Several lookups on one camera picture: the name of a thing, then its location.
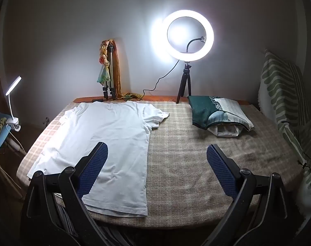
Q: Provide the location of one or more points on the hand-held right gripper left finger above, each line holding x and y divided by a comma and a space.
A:
94, 169

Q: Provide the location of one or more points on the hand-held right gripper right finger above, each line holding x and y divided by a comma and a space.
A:
221, 167

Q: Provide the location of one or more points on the white t-shirt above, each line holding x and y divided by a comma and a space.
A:
106, 133

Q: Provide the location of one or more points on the beige plaid blanket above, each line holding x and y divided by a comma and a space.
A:
196, 171

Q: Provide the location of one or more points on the teal patterned pillow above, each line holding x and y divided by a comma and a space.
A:
204, 110

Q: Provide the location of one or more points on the black power adapter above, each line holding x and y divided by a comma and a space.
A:
97, 99

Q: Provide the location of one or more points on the orange bedsheet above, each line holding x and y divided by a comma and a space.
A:
160, 98

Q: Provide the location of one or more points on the blue chair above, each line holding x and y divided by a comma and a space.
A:
4, 141

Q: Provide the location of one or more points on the colourful patterned scarf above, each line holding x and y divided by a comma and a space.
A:
104, 75

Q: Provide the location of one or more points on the orange scarf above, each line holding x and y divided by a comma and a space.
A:
117, 76

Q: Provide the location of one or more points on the green striped white cushion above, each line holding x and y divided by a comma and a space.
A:
276, 82

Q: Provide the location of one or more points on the silver folded tripod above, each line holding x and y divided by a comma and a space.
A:
110, 66

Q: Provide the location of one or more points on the white clip desk lamp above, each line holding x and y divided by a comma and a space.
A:
13, 84

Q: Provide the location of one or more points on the black gooseneck phone holder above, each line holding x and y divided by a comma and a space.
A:
190, 43

